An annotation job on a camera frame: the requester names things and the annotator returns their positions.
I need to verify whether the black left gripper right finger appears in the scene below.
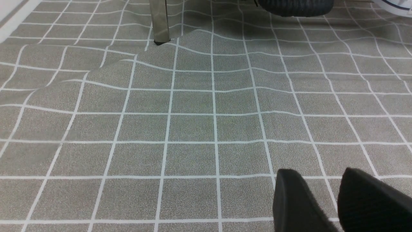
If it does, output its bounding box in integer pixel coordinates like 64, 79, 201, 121
337, 168, 412, 232

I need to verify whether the grey checked floor cloth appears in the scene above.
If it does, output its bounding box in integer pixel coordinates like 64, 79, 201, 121
1, 0, 411, 232

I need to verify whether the navy canvas shoe left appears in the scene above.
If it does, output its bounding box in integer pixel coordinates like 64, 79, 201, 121
372, 0, 412, 18

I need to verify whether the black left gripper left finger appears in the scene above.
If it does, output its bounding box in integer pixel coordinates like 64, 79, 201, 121
273, 169, 338, 232

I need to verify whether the stainless steel shoe rack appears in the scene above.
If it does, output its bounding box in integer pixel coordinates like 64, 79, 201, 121
149, 0, 170, 45

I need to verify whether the black knit sneaker right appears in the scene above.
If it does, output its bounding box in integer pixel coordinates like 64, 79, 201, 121
257, 0, 334, 17

